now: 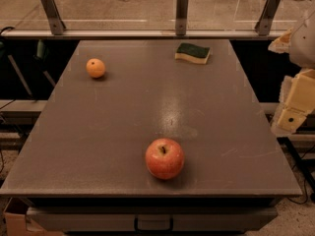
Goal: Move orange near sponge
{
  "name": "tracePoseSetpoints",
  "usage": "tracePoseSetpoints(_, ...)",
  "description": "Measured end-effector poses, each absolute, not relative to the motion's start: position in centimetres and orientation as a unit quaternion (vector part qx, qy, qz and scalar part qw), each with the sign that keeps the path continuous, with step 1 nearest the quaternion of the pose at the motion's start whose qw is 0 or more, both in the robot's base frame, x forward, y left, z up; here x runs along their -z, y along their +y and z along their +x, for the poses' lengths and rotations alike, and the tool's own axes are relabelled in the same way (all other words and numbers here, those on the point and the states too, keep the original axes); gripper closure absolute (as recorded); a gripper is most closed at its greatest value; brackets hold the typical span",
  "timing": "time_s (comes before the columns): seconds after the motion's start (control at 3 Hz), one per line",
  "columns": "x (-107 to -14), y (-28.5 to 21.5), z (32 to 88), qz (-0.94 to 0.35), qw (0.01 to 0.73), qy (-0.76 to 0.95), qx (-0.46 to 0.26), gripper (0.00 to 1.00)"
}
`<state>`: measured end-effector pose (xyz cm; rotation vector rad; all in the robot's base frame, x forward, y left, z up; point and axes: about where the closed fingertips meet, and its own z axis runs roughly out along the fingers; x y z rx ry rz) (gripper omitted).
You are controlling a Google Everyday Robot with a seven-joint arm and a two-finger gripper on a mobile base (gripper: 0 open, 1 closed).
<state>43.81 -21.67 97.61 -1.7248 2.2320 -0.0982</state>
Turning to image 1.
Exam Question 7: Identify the right metal bracket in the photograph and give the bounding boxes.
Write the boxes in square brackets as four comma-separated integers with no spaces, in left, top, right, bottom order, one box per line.
[255,0,281,36]

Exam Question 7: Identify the left metal bracket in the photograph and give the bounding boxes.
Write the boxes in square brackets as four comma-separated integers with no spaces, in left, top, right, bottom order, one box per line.
[40,0,66,35]

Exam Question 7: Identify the middle metal bracket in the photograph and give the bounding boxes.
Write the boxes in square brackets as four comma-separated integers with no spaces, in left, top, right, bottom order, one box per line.
[175,0,189,35]

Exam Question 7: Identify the cardboard box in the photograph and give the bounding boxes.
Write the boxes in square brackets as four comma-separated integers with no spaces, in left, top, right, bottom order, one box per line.
[3,198,64,236]

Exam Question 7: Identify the grey drawer with handle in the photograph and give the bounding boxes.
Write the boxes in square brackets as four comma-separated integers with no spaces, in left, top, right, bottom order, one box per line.
[27,207,278,233]

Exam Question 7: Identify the green and yellow sponge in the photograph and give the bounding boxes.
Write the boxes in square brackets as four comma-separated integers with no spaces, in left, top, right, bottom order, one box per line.
[175,42,210,65]

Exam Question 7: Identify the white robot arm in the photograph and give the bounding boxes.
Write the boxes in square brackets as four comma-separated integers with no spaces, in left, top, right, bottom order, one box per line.
[268,9,315,137]

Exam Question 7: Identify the red apple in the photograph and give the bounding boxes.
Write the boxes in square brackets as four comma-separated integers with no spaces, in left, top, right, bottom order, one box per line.
[145,138,185,180]

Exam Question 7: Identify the clear barrier panel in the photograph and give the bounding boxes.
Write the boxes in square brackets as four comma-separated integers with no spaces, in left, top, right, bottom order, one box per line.
[0,0,315,31]

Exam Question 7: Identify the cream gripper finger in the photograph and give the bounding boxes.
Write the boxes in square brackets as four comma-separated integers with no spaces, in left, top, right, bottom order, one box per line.
[268,29,292,54]
[271,69,315,137]

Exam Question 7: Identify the orange fruit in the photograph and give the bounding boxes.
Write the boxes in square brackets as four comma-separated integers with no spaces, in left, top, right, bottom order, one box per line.
[86,58,106,79]

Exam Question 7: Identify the metal bracket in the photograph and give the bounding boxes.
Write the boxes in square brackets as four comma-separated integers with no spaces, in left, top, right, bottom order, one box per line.
[175,0,189,35]
[255,0,281,36]
[40,0,66,35]

